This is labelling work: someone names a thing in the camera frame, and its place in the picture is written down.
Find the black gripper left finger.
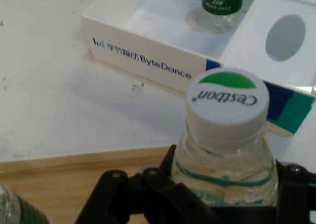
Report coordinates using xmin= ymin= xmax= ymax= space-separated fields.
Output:
xmin=74 ymin=144 xmax=215 ymax=224

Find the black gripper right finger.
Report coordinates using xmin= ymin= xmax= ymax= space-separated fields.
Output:
xmin=275 ymin=159 xmax=316 ymax=224

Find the clear water bottle green label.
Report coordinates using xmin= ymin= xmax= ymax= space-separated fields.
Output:
xmin=0 ymin=183 xmax=50 ymax=224
xmin=185 ymin=0 xmax=244 ymax=34
xmin=170 ymin=67 xmax=279 ymax=207

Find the bamboo wooden tray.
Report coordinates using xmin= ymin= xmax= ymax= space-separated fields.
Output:
xmin=0 ymin=144 xmax=179 ymax=224

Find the white blue cardboard box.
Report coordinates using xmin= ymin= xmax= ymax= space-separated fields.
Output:
xmin=80 ymin=0 xmax=316 ymax=136

